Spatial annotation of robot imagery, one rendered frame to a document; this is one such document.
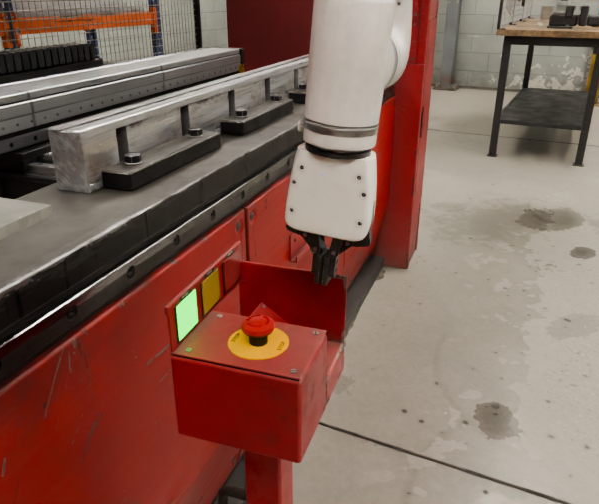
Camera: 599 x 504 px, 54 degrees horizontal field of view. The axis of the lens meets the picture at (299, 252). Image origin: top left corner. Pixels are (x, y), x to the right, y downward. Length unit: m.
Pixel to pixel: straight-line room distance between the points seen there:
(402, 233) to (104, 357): 1.96
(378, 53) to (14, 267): 0.46
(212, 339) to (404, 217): 1.97
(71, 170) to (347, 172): 0.47
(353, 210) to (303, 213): 0.06
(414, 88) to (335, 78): 1.86
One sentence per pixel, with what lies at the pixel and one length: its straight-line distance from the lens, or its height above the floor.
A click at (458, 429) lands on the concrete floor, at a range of 1.83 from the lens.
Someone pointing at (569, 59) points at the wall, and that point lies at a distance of 7.85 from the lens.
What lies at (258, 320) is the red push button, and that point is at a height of 0.81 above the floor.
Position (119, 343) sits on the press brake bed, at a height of 0.71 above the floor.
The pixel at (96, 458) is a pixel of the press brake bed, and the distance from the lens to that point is 0.90.
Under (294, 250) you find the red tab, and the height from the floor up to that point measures 0.57.
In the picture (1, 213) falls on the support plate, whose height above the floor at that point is 1.00.
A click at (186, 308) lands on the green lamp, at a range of 0.70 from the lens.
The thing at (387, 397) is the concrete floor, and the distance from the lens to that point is 1.91.
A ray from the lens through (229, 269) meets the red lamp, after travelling 0.80.
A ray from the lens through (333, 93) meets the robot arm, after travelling 0.63.
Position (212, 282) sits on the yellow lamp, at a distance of 0.75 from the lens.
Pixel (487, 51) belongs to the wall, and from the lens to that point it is 7.94.
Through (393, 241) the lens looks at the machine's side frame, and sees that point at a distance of 2.67.
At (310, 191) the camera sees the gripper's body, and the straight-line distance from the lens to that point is 0.68.
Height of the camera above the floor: 1.16
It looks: 24 degrees down
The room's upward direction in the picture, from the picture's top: straight up
